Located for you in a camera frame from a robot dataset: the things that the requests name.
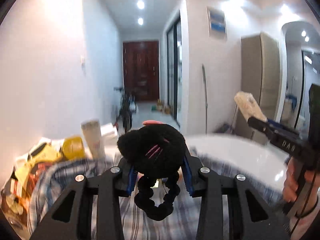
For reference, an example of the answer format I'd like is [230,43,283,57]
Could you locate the cardboard boxes on floor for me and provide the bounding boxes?
[151,99,172,115]

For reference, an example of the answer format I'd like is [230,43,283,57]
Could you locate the yellow plastic container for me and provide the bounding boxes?
[62,136,86,160]

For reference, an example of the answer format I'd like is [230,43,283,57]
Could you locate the black bicycle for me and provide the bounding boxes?
[114,87,137,133]

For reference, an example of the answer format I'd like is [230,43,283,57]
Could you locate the wall electrical panel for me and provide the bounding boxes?
[207,7,227,40]

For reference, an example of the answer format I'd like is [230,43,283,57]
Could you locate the grey mop handle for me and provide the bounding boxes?
[202,64,208,134]

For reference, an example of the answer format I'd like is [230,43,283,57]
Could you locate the person's right hand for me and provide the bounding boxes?
[283,157,319,216]

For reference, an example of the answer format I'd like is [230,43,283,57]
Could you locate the yellow snack bag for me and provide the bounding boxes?
[14,142,63,191]

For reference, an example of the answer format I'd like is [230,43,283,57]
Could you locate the white tissue pack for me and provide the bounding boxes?
[234,91,267,122]

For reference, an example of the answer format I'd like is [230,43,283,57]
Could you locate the beige speckled tumbler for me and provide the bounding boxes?
[81,120,106,159]

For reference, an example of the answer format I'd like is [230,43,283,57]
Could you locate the plaid blue shirt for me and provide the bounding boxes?
[27,148,282,239]

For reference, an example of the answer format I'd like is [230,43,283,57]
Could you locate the dark red entrance door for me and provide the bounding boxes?
[123,41,159,102]

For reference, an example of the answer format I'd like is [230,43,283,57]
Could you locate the beige refrigerator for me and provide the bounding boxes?
[235,31,282,140]

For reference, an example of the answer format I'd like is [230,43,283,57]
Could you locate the white stacked boxes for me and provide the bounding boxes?
[100,123,118,138]

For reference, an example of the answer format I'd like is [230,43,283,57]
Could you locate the black framed glass door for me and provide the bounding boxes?
[166,16,182,126]

